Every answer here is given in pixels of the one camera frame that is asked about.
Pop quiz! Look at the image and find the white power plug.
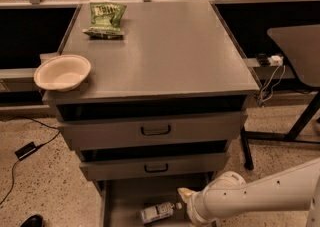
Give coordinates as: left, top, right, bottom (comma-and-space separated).
270, 55, 283, 66

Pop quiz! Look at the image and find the grey drawer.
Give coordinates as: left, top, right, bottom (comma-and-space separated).
79, 153, 229, 181
58, 111, 247, 150
100, 172, 216, 227

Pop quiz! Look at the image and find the black power adapter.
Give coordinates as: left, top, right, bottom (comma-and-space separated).
15, 142, 37, 161

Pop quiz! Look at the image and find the black floor cable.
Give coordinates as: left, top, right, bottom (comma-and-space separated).
0, 116, 61, 206

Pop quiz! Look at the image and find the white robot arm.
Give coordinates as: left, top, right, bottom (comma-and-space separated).
178, 159, 320, 227

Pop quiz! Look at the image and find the black drawer handle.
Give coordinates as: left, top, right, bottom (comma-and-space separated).
140, 125, 171, 136
144, 163, 169, 173

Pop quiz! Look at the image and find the black middle drawer handle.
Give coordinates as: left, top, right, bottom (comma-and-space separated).
144, 163, 169, 173

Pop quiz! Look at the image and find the grey bottom drawer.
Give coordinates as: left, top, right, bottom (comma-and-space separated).
100, 172, 216, 227

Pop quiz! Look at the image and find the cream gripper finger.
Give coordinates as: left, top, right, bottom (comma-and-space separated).
177, 187, 194, 201

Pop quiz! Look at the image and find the black top drawer handle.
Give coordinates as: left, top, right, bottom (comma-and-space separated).
140, 125, 171, 136

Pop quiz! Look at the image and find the grey middle drawer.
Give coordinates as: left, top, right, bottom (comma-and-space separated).
79, 153, 229, 181

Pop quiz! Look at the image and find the green chip bag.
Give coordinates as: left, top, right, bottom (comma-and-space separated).
82, 2, 127, 40

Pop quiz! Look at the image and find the grey drawer cabinet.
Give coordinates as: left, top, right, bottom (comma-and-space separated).
39, 0, 261, 227

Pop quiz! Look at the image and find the grey top drawer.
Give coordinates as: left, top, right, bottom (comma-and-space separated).
58, 111, 247, 150

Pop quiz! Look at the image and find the white paper bowl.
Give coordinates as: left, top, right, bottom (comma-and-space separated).
34, 55, 91, 92

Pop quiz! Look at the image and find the grey side table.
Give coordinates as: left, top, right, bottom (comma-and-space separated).
241, 24, 320, 170

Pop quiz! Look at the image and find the black shoe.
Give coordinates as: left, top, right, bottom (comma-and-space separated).
20, 215, 44, 227

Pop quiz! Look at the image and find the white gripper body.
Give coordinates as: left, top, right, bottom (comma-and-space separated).
186, 191, 213, 226

